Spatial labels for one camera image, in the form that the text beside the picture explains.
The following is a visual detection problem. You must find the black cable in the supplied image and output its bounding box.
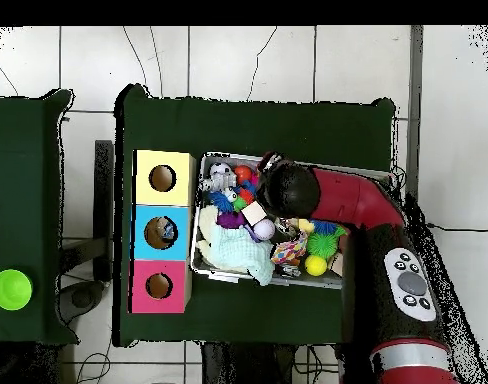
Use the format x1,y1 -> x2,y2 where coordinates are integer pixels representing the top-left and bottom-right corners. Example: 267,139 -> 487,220
423,222 -> 488,238

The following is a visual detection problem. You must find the plain yellow ball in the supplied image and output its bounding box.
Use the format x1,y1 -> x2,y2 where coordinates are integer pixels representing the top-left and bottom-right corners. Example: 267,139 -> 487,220
303,254 -> 329,278

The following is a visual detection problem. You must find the wooden box with three holes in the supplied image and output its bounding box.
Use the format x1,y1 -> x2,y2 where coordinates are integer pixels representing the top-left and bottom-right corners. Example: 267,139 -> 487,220
130,148 -> 197,315

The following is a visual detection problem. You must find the green spiky ball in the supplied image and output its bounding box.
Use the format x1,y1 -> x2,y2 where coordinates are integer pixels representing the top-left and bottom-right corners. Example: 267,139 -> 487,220
306,230 -> 348,260

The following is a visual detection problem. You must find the mint green cloth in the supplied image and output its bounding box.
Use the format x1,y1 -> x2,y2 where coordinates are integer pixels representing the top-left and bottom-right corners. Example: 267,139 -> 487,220
207,225 -> 276,288

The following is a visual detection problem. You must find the small soccer ball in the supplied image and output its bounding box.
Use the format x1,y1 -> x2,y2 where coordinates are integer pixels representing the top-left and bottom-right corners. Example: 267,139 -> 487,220
210,161 -> 234,184

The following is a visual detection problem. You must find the clear mesh bin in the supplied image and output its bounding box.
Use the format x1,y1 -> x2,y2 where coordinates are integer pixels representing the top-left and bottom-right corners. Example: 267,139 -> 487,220
190,151 -> 396,291

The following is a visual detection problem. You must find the small white baseball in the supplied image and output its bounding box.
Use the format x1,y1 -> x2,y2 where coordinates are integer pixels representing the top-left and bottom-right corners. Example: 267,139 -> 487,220
252,218 -> 277,242

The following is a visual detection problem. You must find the colourful printed packet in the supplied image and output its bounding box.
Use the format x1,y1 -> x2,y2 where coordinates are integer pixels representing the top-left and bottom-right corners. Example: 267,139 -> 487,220
270,234 -> 309,269

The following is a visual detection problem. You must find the small blue spiky ball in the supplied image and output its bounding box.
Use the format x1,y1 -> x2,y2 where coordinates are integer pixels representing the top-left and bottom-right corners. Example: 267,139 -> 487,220
208,189 -> 239,215

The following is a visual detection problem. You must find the small wooden block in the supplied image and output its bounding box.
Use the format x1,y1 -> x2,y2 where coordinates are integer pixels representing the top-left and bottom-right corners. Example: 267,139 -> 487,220
241,200 -> 269,227

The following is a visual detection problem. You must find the small red ball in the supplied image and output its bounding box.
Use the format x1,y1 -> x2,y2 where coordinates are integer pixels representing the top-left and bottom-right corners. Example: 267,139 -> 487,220
232,164 -> 254,185

